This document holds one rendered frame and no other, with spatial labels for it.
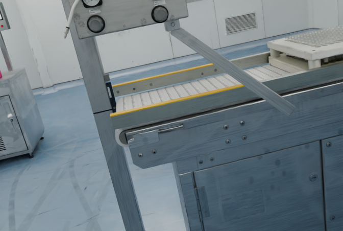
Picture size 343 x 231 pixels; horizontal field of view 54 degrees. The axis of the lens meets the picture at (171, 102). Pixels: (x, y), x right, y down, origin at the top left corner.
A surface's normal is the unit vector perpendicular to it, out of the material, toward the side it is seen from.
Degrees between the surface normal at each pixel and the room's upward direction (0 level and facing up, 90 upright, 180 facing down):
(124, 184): 90
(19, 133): 90
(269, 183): 90
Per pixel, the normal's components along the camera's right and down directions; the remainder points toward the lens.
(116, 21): 0.15, 0.28
